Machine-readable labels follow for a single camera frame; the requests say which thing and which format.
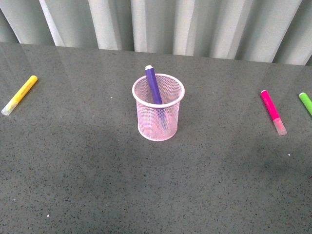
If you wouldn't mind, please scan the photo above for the purple highlighter pen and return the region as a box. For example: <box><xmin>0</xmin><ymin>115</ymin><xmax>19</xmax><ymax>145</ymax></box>
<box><xmin>145</xmin><ymin>65</ymin><xmax>167</xmax><ymax>130</ymax></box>

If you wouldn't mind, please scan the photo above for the pink highlighter pen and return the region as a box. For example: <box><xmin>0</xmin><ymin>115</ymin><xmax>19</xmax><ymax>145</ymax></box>
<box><xmin>260</xmin><ymin>90</ymin><xmax>287</xmax><ymax>136</ymax></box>

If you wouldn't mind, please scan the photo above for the pink mesh cup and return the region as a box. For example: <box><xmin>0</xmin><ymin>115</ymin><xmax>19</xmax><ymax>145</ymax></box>
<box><xmin>132</xmin><ymin>74</ymin><xmax>185</xmax><ymax>141</ymax></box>

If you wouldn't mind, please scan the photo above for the yellow highlighter pen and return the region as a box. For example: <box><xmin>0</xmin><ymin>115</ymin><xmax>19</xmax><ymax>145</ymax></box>
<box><xmin>1</xmin><ymin>76</ymin><xmax>38</xmax><ymax>116</ymax></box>

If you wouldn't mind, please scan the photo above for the white pleated curtain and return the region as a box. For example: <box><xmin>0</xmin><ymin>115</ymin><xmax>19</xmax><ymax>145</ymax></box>
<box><xmin>0</xmin><ymin>0</ymin><xmax>312</xmax><ymax>65</ymax></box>

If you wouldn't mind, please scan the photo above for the green highlighter pen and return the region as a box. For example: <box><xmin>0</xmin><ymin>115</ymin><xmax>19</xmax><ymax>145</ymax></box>
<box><xmin>299</xmin><ymin>92</ymin><xmax>312</xmax><ymax>116</ymax></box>

